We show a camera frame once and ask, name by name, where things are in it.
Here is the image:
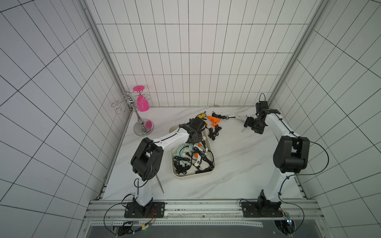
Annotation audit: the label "cream storage tray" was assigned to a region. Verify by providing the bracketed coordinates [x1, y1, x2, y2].
[170, 130, 216, 178]

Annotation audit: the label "white Greeler glue gun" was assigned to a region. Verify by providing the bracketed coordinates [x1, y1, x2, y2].
[212, 112, 253, 132]

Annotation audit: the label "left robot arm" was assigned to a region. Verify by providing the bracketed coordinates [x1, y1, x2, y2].
[131, 117, 206, 209]

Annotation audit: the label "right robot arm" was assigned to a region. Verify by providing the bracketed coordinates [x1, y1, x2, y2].
[244, 101, 310, 212]

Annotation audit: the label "yellow glue gun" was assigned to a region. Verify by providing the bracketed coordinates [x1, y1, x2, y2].
[197, 112, 207, 119]

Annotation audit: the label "orange glue gun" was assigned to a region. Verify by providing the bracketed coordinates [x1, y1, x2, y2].
[207, 116, 222, 140]

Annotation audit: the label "chrome cup rack stand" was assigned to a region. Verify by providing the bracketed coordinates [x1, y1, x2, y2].
[111, 90, 154, 136]

